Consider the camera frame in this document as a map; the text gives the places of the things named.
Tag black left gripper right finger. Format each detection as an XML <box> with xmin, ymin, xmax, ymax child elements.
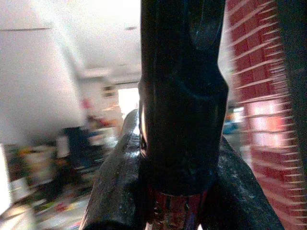
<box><xmin>201</xmin><ymin>136</ymin><xmax>285</xmax><ymax>230</ymax></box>

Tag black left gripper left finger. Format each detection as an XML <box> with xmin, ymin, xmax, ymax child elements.
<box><xmin>81</xmin><ymin>109</ymin><xmax>147</xmax><ymax>230</ymax></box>

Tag black chair piled with clothes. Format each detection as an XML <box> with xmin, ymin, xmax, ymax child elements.
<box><xmin>57</xmin><ymin>126</ymin><xmax>97</xmax><ymax>170</ymax></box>

